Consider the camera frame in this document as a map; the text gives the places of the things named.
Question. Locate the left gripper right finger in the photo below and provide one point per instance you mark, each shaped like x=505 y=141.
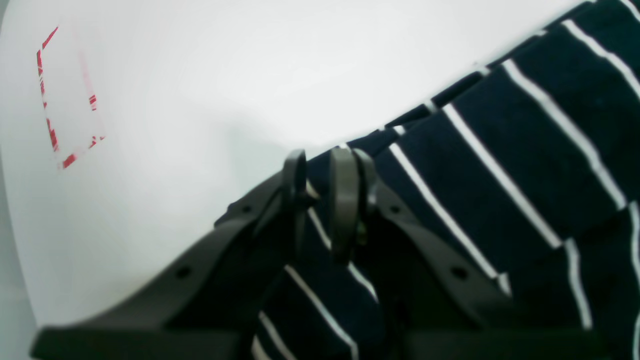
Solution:
x=436 y=304

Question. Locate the red tape rectangle marking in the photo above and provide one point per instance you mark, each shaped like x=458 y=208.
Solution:
x=69 y=100

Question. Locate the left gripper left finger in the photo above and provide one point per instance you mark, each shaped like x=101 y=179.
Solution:
x=205 y=304

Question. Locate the black white striped t-shirt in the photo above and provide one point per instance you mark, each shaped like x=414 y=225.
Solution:
x=530 y=168

